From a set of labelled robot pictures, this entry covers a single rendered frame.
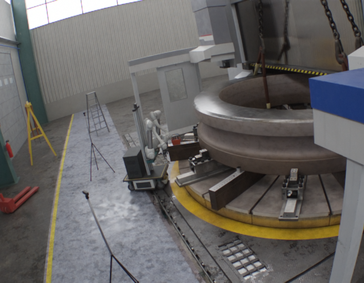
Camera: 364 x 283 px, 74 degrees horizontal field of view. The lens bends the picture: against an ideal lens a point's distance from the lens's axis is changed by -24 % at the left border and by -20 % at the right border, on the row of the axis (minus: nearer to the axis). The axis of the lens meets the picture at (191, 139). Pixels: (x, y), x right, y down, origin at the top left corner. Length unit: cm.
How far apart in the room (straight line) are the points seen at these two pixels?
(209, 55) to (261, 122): 424
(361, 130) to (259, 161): 356
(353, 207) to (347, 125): 48
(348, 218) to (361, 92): 76
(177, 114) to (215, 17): 343
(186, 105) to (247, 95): 234
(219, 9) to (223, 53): 142
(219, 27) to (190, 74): 204
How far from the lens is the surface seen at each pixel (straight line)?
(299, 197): 457
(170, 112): 965
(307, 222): 468
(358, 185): 162
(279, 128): 452
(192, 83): 974
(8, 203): 778
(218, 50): 857
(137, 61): 909
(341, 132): 156
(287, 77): 885
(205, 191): 547
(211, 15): 868
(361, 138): 148
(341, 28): 657
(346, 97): 147
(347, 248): 190
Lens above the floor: 298
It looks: 19 degrees down
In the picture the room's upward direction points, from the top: 11 degrees counter-clockwise
